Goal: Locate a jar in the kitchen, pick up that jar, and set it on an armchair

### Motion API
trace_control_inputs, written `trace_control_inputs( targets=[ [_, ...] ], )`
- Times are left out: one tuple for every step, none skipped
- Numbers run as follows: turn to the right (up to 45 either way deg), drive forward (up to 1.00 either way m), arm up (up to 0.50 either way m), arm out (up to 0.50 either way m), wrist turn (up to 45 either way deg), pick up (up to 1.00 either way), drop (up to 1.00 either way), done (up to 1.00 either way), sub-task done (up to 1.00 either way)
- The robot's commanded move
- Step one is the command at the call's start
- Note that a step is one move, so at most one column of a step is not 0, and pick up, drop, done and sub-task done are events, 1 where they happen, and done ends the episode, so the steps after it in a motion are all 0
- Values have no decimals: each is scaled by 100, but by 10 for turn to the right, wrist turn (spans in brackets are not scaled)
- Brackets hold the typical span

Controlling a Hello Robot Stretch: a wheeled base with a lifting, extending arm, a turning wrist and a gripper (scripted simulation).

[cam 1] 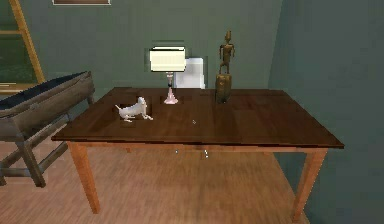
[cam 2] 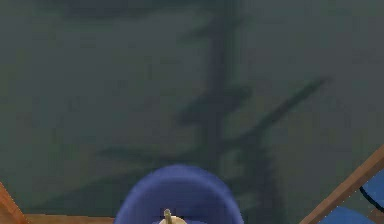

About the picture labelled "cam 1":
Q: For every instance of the brown wooden table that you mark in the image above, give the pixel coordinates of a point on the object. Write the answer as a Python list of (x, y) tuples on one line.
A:
[(206, 123)]

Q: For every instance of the brown wooden human statue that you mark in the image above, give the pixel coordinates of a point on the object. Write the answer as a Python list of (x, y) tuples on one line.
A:
[(224, 83)]

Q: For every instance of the pink table lamp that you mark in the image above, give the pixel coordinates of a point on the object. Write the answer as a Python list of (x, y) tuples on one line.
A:
[(167, 60)]

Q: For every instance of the white dog figurine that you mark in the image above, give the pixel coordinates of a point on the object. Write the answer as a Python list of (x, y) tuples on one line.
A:
[(134, 109)]

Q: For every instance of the grey wooden trough stand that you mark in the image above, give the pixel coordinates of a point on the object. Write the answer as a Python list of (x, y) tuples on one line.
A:
[(36, 106)]

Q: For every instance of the orange wooden ladder shelf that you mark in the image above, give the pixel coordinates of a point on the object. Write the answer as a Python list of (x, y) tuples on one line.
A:
[(25, 36)]

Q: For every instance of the framed wall picture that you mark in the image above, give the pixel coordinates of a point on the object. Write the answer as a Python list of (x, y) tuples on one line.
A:
[(81, 1)]

